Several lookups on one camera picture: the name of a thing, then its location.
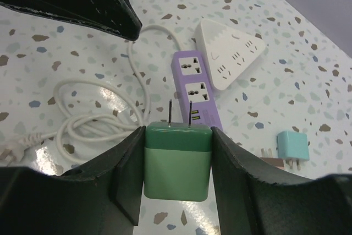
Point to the pink plug adapter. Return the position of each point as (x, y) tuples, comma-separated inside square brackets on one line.
[(267, 156)]

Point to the white triangular power strip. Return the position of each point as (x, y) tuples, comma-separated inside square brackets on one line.
[(227, 52)]

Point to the teal plug adapter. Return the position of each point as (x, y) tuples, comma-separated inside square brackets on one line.
[(293, 148)]

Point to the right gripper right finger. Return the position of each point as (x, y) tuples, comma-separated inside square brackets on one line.
[(254, 197)]

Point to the green plug adapter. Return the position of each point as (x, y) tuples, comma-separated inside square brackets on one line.
[(177, 161)]

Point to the purple power strip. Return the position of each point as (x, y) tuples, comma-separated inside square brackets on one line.
[(193, 89)]

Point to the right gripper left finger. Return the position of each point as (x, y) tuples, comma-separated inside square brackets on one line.
[(101, 196)]

